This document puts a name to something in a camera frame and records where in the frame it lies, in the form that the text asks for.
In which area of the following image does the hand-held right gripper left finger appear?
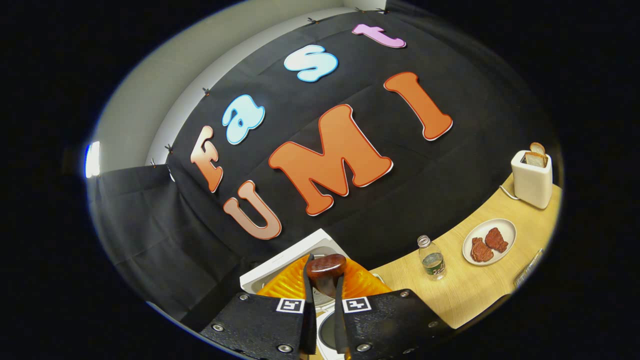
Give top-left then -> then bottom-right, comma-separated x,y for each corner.
200,254 -> 317,360

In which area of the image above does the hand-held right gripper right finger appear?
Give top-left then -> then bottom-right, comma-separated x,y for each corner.
334,257 -> 456,360

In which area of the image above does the white rice cooker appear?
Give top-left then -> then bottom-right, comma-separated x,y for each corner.
239,228 -> 386,360

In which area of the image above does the dark wooden spoon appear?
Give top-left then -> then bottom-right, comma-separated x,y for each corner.
306,253 -> 348,298

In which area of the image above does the wire chopstick holder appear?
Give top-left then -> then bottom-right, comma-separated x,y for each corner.
515,248 -> 545,288

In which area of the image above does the clear plastic water bottle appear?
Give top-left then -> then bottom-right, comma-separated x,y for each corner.
417,234 -> 447,281

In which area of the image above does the white plate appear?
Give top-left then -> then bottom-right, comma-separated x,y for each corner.
462,218 -> 517,266

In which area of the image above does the black backdrop cloth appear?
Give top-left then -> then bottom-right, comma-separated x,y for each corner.
90,0 -> 563,321

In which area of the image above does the white toaster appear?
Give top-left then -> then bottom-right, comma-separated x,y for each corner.
510,150 -> 554,210

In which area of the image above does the ceiling light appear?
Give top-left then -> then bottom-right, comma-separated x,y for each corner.
84,141 -> 101,179

